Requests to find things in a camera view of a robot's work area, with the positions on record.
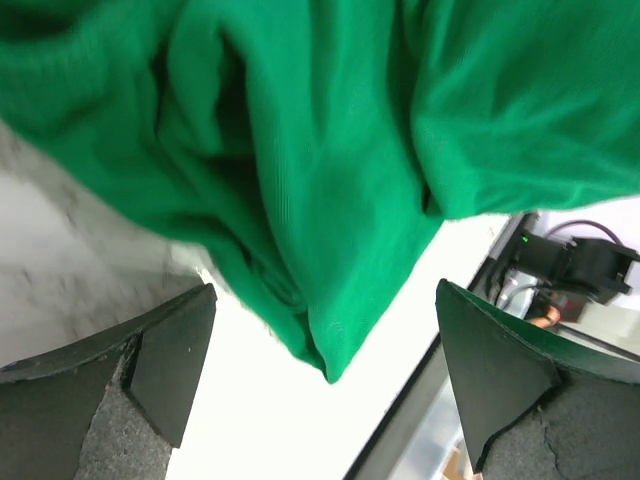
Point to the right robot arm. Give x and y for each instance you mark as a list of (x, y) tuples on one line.
[(594, 268)]

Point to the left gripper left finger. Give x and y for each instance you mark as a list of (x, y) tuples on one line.
[(114, 405)]

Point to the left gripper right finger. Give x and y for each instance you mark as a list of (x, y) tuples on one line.
[(534, 405)]

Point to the green t shirt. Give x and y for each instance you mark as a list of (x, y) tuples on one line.
[(314, 148)]

